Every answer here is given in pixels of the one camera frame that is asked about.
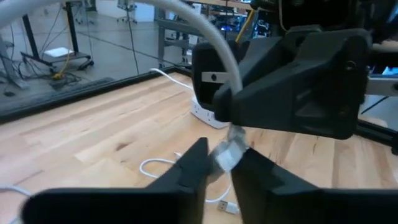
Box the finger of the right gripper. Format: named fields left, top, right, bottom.
left=214, top=27, right=373, bottom=139
left=191, top=41, right=249, bottom=112

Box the thin white USB cable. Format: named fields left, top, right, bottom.
left=139, top=151, right=241, bottom=215

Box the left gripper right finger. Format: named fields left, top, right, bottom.
left=231, top=147, right=398, bottom=224

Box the yellow floor cable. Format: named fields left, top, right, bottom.
left=234, top=9, right=256, bottom=44

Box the white box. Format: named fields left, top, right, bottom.
left=43, top=46, right=76, bottom=59

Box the white USB charging hub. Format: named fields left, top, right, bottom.
left=190, top=95, right=231, bottom=130

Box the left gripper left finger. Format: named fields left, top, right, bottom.
left=20, top=136, right=212, bottom=224

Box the grey metal workbench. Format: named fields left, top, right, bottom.
left=154, top=0, right=224, bottom=70

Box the black rolling stand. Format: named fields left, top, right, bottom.
left=20, top=0, right=95, bottom=72

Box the black aluminium table frame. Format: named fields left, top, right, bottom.
left=0, top=63, right=398, bottom=156

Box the thick white hub cord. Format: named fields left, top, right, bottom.
left=150, top=67, right=195, bottom=91

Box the thin yellow cable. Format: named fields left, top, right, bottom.
left=52, top=27, right=73, bottom=81

